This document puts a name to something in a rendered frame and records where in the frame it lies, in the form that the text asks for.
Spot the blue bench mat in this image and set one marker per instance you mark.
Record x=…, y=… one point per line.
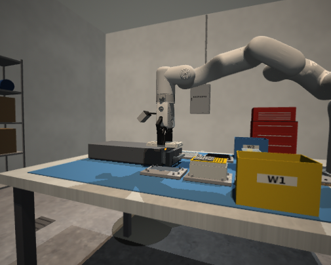
x=126, y=176

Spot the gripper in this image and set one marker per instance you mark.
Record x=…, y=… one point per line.
x=165, y=121

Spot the blue bin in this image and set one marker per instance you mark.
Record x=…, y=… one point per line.
x=248, y=142

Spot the yellow waste bin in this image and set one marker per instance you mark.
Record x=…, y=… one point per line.
x=274, y=181

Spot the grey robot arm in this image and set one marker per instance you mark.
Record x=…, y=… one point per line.
x=282, y=62

